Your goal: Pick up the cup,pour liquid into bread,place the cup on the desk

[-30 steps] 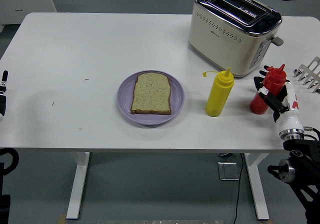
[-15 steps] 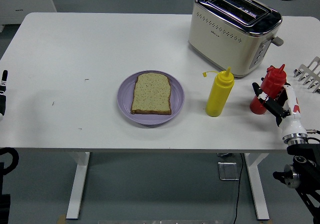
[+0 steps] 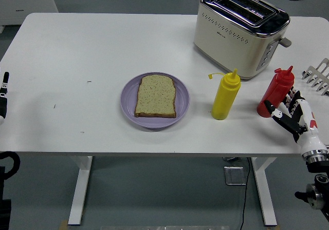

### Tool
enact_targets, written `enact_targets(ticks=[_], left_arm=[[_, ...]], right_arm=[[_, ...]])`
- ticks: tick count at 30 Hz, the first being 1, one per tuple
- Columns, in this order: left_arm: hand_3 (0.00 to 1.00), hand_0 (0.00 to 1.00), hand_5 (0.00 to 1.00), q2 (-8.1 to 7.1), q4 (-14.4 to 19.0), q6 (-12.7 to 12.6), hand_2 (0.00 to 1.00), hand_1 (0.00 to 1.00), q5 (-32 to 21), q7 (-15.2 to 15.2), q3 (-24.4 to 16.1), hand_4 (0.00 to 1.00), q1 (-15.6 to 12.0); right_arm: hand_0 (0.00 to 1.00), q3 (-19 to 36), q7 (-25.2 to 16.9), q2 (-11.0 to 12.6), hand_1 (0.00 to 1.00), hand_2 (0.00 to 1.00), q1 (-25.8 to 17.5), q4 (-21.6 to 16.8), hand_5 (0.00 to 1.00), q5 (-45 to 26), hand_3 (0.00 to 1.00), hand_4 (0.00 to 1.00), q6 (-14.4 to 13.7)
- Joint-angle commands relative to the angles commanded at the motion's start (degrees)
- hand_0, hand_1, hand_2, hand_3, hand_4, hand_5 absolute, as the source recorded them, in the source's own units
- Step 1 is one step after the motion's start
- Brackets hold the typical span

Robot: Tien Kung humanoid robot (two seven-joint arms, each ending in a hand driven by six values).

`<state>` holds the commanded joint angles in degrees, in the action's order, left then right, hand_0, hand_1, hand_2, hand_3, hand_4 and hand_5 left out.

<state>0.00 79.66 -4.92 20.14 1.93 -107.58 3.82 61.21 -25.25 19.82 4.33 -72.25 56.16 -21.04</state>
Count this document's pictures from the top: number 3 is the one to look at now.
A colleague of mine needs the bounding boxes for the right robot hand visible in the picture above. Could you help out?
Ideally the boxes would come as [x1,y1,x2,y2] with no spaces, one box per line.
[264,86,327,156]

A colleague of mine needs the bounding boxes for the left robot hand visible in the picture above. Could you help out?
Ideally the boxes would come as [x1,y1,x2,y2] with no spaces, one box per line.
[0,71,10,125]

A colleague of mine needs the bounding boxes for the red squeeze bottle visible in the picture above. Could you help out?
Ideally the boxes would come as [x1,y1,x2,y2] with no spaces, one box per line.
[256,65,295,119]

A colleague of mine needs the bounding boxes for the bread slice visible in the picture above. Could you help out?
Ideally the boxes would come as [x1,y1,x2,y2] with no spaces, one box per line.
[134,74,177,119]

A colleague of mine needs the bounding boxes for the silver metal toast rack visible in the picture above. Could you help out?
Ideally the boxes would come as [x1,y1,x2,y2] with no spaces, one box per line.
[301,57,329,96]

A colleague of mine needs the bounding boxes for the yellow squeeze bottle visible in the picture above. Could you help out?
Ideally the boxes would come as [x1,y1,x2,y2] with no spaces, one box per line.
[207,68,242,121]

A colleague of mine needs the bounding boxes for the white table leg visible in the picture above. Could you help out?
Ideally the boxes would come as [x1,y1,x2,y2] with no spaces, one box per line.
[67,156,93,226]
[251,157,278,227]

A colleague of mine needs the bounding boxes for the metal floor socket plate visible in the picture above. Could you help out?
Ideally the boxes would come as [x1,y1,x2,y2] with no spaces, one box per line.
[223,165,247,186]

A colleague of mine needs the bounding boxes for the cream and chrome toaster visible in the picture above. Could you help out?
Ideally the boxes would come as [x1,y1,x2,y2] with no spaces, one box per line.
[193,0,293,81]

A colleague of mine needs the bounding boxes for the white appliance cabinet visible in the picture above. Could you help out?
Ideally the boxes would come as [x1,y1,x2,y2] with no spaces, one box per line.
[0,0,59,27]

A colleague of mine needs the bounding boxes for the purple plate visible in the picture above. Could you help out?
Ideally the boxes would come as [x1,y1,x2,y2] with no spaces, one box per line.
[120,72,190,129]

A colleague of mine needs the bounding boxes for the black cable under table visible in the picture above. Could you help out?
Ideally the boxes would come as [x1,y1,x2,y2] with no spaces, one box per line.
[239,157,251,230]

